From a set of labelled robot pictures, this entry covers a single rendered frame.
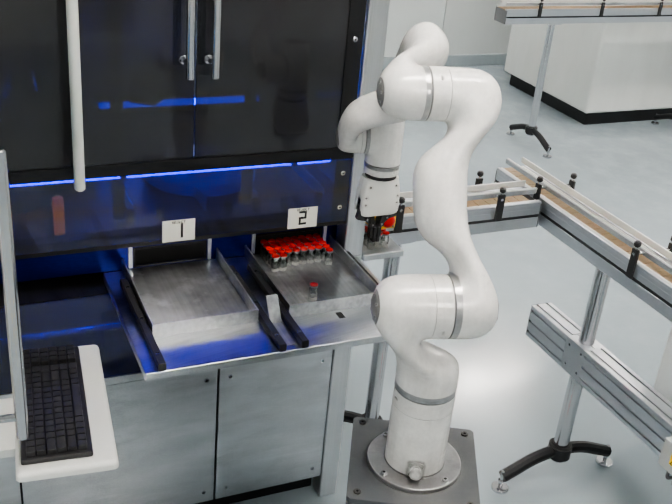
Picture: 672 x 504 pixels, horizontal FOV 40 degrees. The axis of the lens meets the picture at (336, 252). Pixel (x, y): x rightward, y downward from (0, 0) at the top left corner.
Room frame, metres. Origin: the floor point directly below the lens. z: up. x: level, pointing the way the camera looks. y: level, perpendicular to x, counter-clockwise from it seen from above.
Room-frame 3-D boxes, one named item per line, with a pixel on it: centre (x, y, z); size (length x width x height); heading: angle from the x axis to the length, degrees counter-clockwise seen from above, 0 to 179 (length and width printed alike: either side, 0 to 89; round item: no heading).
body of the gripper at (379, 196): (2.02, -0.09, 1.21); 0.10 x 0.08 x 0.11; 116
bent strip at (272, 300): (1.89, 0.12, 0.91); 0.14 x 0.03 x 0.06; 27
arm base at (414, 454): (1.47, -0.20, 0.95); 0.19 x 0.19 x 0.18
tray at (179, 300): (2.01, 0.36, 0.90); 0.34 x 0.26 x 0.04; 26
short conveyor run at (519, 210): (2.63, -0.31, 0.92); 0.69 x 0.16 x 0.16; 116
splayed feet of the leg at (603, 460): (2.53, -0.82, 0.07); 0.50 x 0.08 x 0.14; 116
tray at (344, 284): (2.16, 0.06, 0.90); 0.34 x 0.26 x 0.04; 27
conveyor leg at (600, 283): (2.53, -0.82, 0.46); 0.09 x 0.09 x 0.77; 26
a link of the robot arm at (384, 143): (2.02, -0.08, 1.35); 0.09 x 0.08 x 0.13; 101
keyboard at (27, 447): (1.62, 0.59, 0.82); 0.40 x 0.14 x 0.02; 21
